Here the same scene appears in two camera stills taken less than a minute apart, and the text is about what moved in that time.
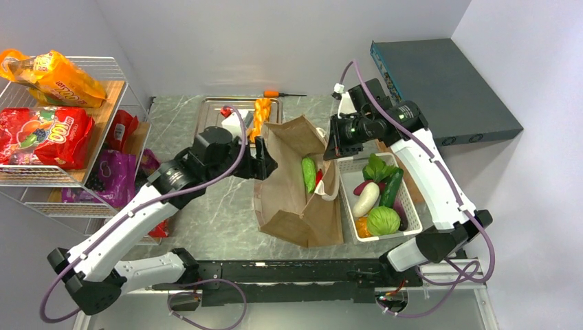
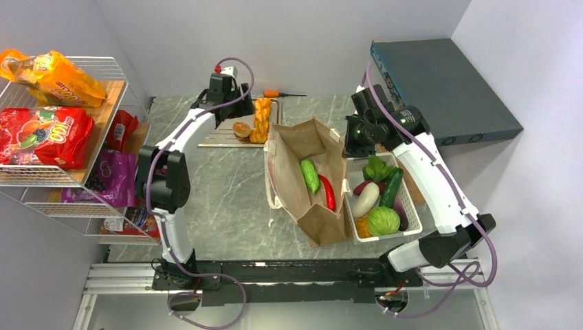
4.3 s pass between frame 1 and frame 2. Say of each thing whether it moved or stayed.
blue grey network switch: stayed
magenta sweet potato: stayed
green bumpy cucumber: stayed
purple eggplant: stayed
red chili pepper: moved
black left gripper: moved
